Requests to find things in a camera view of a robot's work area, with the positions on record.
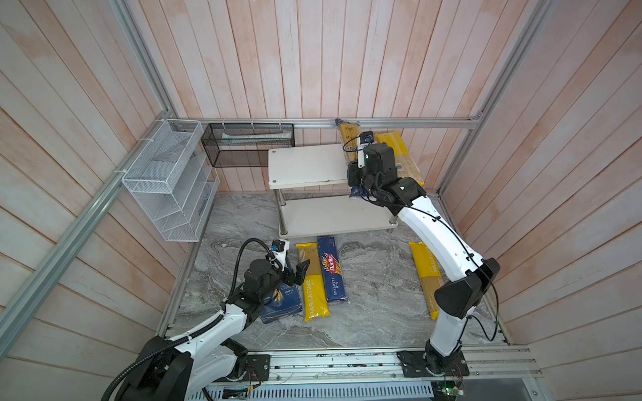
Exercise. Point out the yellow clear spaghetti bag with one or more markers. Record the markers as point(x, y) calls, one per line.
point(405, 165)

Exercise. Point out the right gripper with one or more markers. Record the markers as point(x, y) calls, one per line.
point(354, 170)

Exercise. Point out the wide blue Barilla pasta box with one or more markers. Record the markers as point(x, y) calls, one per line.
point(285, 301)

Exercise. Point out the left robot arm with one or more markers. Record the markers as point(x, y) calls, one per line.
point(179, 367)

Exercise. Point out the white two-tier shelf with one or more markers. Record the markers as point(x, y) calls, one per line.
point(318, 165)

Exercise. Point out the yellow Pastatime spaghetti bag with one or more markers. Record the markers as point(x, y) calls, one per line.
point(315, 302)

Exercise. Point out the black mesh basket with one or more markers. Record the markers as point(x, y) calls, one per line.
point(245, 145)

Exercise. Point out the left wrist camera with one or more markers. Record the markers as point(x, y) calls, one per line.
point(280, 249)

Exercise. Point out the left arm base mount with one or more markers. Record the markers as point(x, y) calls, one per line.
point(247, 367)

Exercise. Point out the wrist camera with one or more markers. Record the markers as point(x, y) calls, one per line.
point(280, 249)
point(365, 140)

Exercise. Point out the white wire mesh organizer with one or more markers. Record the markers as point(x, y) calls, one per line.
point(171, 182)

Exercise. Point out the dark blue spaghetti bag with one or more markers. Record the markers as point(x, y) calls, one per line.
point(349, 134)

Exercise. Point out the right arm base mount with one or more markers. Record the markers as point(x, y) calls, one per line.
point(429, 363)

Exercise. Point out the narrow blue Barilla spaghetti box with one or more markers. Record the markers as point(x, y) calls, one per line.
point(331, 269)

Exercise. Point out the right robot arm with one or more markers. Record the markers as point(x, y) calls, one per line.
point(469, 275)

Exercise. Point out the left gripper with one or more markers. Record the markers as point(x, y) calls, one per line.
point(299, 275)

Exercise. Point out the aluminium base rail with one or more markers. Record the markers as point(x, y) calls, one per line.
point(483, 372)

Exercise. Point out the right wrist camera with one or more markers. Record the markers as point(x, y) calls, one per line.
point(365, 140)

